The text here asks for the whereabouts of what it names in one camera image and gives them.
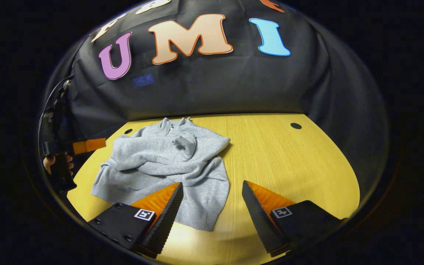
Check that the grey zip-neck sweatshirt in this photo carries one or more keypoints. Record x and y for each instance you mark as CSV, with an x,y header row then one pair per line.
x,y
160,162

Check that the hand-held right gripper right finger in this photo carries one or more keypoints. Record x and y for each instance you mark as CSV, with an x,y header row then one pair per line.
x,y
260,217

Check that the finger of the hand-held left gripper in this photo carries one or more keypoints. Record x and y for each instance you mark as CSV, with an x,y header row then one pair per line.
x,y
88,145

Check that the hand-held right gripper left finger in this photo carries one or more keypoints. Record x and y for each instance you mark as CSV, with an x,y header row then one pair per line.
x,y
166,217

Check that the black backdrop cloth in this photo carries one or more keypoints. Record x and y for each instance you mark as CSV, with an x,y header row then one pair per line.
x,y
215,84

